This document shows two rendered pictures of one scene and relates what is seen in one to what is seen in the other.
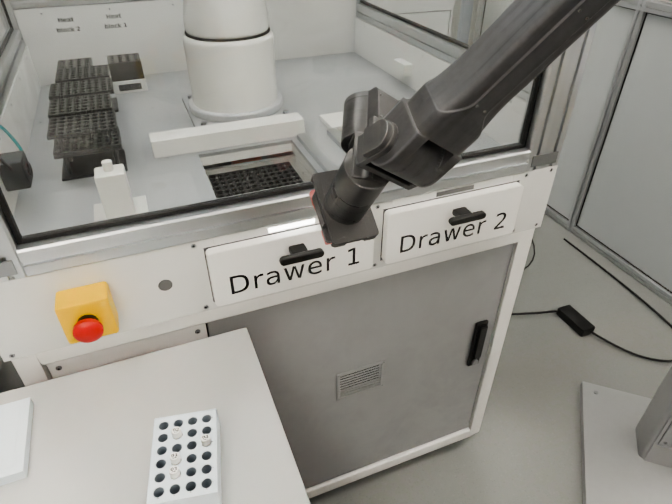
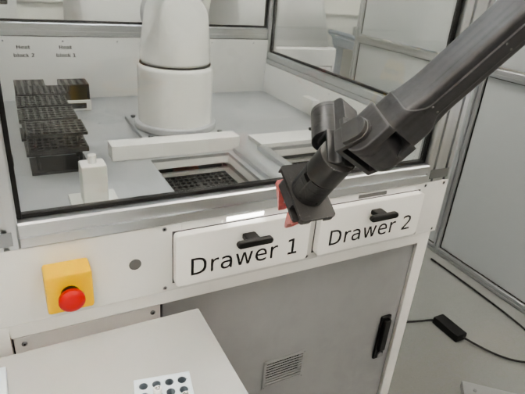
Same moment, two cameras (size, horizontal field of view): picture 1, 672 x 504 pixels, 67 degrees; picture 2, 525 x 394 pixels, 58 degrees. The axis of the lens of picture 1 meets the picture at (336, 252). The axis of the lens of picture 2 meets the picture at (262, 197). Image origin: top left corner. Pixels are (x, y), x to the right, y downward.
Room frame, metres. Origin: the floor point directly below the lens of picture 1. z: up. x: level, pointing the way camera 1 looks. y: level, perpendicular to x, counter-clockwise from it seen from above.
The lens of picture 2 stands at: (-0.11, 0.15, 1.37)
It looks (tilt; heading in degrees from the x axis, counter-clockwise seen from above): 25 degrees down; 352
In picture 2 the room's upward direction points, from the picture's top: 5 degrees clockwise
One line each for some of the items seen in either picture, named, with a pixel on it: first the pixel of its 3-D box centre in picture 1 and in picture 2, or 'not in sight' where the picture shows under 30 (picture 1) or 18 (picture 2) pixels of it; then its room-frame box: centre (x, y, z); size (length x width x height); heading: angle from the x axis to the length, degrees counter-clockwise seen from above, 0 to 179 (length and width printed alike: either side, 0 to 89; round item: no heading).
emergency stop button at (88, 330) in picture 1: (88, 328); (71, 298); (0.53, 0.36, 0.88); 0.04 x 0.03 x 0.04; 112
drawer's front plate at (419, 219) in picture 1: (453, 222); (370, 221); (0.81, -0.22, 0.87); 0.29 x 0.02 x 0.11; 112
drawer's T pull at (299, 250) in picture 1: (299, 252); (252, 238); (0.67, 0.06, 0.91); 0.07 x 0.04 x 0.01; 112
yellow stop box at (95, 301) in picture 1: (88, 313); (68, 286); (0.56, 0.37, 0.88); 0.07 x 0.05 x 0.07; 112
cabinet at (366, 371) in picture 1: (268, 292); (187, 295); (1.16, 0.20, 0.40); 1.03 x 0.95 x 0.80; 112
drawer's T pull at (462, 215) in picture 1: (463, 214); (380, 214); (0.79, -0.23, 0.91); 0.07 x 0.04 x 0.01; 112
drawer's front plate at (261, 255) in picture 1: (295, 259); (245, 246); (0.70, 0.07, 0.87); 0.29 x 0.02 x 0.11; 112
